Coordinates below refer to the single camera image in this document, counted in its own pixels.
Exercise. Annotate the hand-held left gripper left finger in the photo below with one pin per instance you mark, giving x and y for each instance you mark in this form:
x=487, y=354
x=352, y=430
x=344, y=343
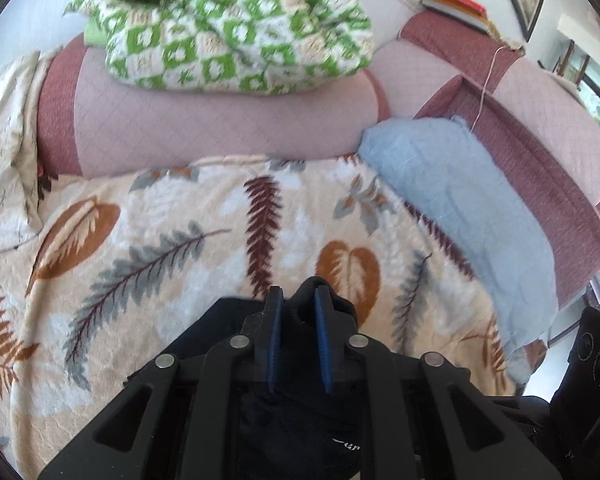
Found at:
x=275, y=340

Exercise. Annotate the green checkered quilt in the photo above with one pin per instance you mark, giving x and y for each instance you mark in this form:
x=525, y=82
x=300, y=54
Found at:
x=230, y=35

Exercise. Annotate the light blue cloth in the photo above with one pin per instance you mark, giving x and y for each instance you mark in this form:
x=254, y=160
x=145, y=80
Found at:
x=455, y=200

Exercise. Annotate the black pants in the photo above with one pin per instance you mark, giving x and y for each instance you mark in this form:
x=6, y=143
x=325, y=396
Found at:
x=290, y=430

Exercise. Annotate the leaf print fleece blanket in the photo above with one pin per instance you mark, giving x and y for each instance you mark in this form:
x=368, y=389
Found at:
x=180, y=220

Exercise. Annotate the pink padded headboard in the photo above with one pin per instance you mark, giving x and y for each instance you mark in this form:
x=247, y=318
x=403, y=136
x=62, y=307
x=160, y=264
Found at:
x=205, y=125

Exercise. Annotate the white twig print pillow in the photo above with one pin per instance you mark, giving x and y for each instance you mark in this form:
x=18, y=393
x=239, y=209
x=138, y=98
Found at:
x=5, y=160

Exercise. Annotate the wooden framed glass panel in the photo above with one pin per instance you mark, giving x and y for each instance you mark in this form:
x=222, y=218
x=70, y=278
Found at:
x=587, y=90

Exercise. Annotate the yellow-edged book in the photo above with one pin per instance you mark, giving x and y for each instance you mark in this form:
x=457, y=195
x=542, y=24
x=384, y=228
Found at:
x=482, y=24

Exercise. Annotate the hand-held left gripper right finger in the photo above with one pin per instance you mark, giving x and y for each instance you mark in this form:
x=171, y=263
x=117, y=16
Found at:
x=324, y=340

